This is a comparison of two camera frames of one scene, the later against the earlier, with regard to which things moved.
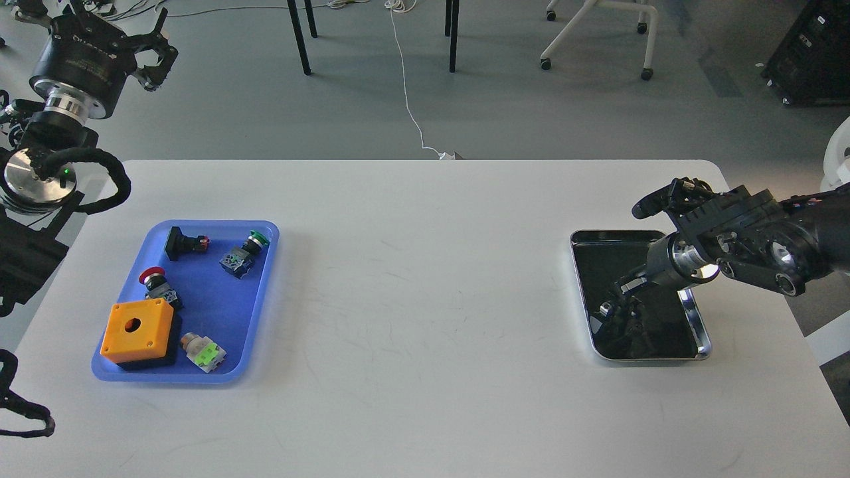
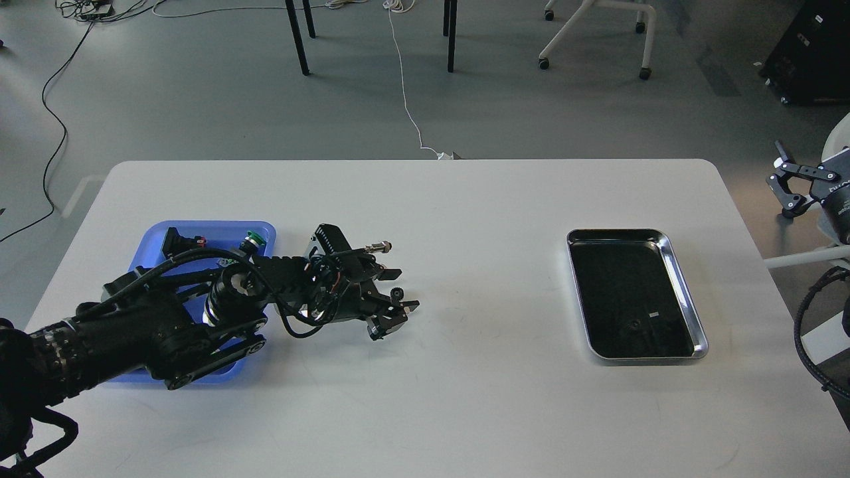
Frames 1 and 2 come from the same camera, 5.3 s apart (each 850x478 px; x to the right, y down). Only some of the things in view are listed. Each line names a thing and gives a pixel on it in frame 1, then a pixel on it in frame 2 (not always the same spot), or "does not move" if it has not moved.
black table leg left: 303,54 does not move
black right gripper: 671,263 → 837,202
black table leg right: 452,30 does not move
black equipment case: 811,66 does not move
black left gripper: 84,59 → 340,286
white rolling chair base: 647,72 does not move
